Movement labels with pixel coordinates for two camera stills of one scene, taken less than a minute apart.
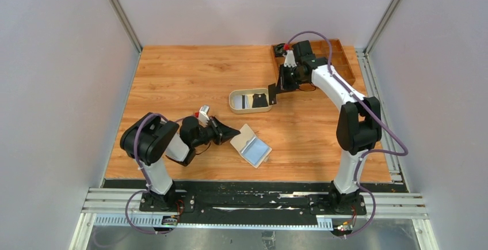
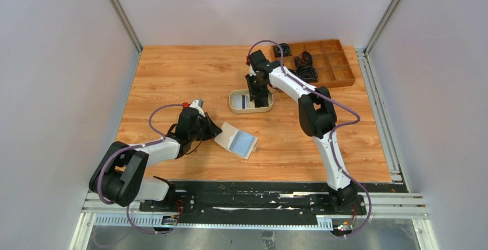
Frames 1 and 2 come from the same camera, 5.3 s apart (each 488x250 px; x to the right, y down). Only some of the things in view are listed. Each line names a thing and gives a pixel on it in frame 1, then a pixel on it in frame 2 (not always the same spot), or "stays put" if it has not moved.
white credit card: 238,102 stays put
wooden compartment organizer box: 340,66 stays put
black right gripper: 283,79 -> 258,86
